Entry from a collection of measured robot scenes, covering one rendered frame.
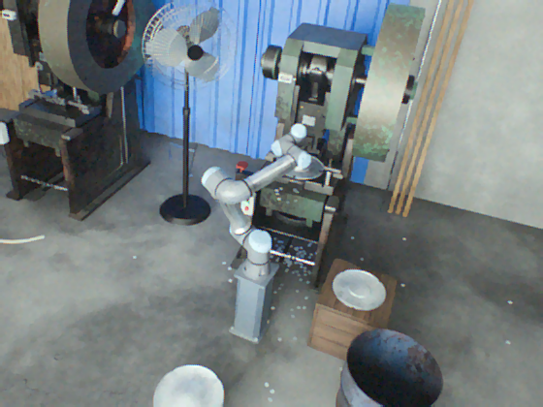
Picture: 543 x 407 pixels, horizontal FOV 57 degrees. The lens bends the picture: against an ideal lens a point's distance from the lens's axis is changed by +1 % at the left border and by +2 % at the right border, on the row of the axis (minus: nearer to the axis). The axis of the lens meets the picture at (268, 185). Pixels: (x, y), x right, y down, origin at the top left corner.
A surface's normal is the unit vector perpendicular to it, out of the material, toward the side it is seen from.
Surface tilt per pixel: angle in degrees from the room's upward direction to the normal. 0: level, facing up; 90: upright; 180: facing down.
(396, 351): 88
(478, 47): 90
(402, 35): 35
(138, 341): 0
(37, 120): 0
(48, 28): 82
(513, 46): 90
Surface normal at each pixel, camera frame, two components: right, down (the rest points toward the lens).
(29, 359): 0.10, -0.83
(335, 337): -0.36, 0.48
